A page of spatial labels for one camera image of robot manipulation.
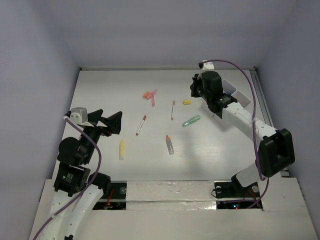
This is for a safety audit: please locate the white brown-capped marker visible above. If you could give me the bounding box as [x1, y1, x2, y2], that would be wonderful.
[135, 115, 147, 136]
[170, 100, 176, 121]

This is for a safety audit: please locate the pink highlighter pen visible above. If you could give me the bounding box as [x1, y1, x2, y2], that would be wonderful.
[150, 90, 157, 107]

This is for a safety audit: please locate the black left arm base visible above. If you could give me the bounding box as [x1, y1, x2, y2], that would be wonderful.
[93, 181, 127, 210]

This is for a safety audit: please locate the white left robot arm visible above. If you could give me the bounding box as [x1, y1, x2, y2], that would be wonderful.
[33, 107, 123, 240]

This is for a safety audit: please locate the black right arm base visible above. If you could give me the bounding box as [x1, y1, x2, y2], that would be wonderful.
[210, 176, 263, 210]

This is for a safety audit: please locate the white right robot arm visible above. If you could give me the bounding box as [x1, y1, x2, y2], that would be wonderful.
[190, 70, 295, 198]

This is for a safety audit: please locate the yellow highlighter cap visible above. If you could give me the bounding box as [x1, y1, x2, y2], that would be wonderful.
[183, 100, 192, 105]

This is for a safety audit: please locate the white divided organizer tray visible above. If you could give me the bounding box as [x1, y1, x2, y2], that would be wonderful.
[200, 78, 252, 131]

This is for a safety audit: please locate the green correction tape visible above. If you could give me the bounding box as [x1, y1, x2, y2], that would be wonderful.
[182, 115, 201, 128]

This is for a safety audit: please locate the yellow highlighter pen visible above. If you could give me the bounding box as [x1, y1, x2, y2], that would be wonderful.
[118, 139, 126, 160]

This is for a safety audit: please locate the orange marker cap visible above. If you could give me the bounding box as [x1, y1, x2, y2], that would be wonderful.
[143, 92, 151, 99]

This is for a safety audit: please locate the grey orange-tip marker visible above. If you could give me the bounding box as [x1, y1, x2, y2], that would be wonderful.
[165, 135, 174, 155]

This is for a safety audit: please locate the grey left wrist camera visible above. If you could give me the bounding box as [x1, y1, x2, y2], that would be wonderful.
[63, 107, 97, 127]

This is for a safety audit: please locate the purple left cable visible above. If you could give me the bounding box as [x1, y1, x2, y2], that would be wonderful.
[32, 117, 103, 240]

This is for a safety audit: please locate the purple cable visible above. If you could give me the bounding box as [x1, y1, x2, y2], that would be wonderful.
[207, 59, 271, 208]
[32, 117, 103, 240]

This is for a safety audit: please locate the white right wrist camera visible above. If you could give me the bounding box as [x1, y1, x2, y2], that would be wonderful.
[198, 60, 215, 71]

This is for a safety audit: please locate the aluminium rail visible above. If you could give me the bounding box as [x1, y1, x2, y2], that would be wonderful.
[249, 69, 290, 177]

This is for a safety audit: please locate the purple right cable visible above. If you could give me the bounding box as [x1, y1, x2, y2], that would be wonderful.
[207, 59, 271, 208]

